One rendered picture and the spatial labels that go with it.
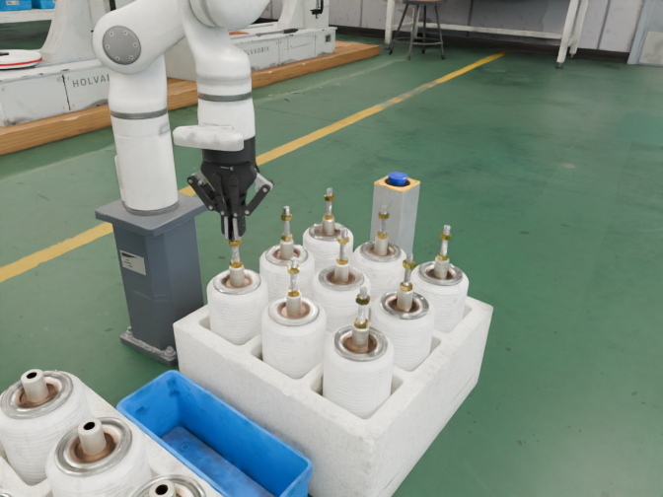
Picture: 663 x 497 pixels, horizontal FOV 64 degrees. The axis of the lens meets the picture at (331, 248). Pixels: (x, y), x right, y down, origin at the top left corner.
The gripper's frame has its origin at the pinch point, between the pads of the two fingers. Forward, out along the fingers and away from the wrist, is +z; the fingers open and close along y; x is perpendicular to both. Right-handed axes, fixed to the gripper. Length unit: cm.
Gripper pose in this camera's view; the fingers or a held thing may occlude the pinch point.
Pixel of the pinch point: (233, 226)
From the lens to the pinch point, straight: 80.4
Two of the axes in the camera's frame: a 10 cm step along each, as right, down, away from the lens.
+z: -0.3, 8.8, 4.8
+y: -9.7, -1.3, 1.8
